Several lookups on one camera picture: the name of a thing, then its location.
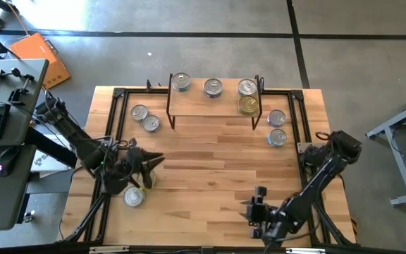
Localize black computer mouse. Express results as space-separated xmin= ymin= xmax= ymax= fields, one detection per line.
xmin=0 ymin=146 xmax=22 ymax=178

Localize green label gold lid can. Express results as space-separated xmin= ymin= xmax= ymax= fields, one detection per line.
xmin=238 ymin=95 xmax=259 ymax=116
xmin=136 ymin=171 xmax=157 ymax=190

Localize teal label tuna can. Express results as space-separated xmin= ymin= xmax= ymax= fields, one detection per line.
xmin=171 ymin=72 xmax=192 ymax=93
xmin=141 ymin=114 xmax=161 ymax=133
xmin=267 ymin=128 xmax=288 ymax=148
xmin=130 ymin=104 xmax=149 ymax=123

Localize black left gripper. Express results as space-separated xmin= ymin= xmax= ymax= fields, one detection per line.
xmin=118 ymin=138 xmax=166 ymax=191

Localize green label silver lid can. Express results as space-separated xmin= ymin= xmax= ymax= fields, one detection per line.
xmin=237 ymin=78 xmax=258 ymax=97

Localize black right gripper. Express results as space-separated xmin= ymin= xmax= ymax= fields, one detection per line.
xmin=238 ymin=186 xmax=278 ymax=239

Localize silver metal bracket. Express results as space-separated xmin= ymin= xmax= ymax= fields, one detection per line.
xmin=285 ymin=247 xmax=326 ymax=254
xmin=89 ymin=246 xmax=130 ymax=254

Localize grey metal stand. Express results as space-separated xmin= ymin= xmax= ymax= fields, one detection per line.
xmin=366 ymin=87 xmax=406 ymax=207

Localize orange equipment case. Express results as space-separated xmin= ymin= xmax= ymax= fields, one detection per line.
xmin=9 ymin=32 xmax=72 ymax=90

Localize wooden shelf black metal legs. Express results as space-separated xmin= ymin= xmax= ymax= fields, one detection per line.
xmin=166 ymin=73 xmax=264 ymax=131

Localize white box with logo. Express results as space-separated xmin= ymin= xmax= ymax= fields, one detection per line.
xmin=30 ymin=150 xmax=74 ymax=179

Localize silver lid tuna can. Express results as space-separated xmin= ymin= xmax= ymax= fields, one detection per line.
xmin=123 ymin=186 xmax=146 ymax=208

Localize purple label tuna can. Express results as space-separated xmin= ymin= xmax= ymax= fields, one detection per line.
xmin=203 ymin=78 xmax=223 ymax=99
xmin=266 ymin=109 xmax=287 ymax=128

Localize black aluminium table frame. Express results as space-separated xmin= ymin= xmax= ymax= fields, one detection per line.
xmin=56 ymin=86 xmax=357 ymax=248

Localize black desk support beam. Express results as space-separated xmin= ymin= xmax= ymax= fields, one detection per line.
xmin=23 ymin=127 xmax=79 ymax=169

